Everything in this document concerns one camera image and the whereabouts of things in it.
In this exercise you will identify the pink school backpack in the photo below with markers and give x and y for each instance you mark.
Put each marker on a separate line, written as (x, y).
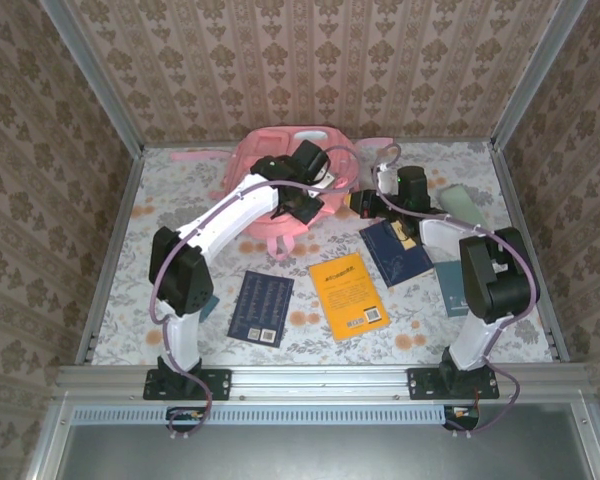
(270, 142)

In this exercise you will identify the pale green pencil case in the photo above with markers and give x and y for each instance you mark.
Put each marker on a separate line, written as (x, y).
(460, 202)

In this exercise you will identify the navy notebook with gold print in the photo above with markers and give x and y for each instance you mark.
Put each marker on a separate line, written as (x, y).
(395, 265)

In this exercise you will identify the yellow book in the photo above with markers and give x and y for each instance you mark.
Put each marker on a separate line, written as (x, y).
(347, 295)

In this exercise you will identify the slate teal notebook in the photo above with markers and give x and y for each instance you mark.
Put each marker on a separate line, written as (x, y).
(450, 295)

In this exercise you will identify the dark blue book black spine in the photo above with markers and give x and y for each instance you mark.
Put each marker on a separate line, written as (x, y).
(260, 305)

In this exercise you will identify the small dark teal pouch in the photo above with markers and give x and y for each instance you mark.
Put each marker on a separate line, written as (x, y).
(210, 307)

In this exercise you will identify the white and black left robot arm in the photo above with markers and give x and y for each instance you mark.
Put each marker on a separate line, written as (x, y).
(230, 215)

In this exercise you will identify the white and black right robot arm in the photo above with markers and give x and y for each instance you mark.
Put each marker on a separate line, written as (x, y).
(475, 340)

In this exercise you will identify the floral tablecloth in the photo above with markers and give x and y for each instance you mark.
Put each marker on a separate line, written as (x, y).
(405, 320)

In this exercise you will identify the grey metal sheet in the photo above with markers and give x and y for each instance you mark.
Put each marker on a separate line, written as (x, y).
(330, 450)

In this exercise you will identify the aluminium side rail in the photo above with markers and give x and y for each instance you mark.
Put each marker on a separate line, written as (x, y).
(112, 250)
(513, 200)

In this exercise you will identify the aluminium frame post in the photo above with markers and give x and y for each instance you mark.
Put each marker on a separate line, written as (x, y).
(534, 75)
(97, 75)

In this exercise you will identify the aluminium front rail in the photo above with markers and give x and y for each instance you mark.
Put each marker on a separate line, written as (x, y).
(320, 382)

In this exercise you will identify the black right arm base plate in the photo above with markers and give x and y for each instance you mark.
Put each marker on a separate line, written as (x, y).
(420, 384)

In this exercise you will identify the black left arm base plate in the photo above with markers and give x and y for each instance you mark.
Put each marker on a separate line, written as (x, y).
(220, 384)

